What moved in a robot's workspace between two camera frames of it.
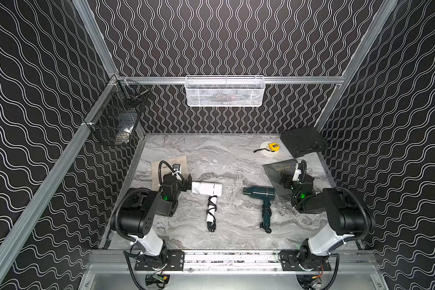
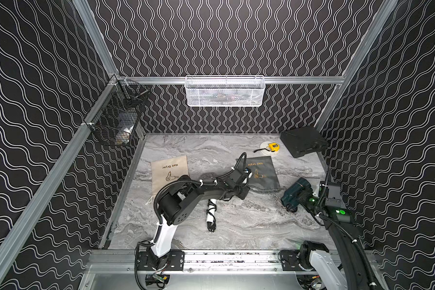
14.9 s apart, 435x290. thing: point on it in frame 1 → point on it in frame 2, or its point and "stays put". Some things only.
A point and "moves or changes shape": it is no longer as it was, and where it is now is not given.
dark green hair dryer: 267,194 moves or changes shape
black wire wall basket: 113,119 stays put
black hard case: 303,140 stays put
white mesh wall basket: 225,90 stays put
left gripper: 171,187 → 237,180
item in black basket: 123,136 stays put
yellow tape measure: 274,147 stays put
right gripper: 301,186 → 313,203
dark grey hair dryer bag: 273,171 → 264,176
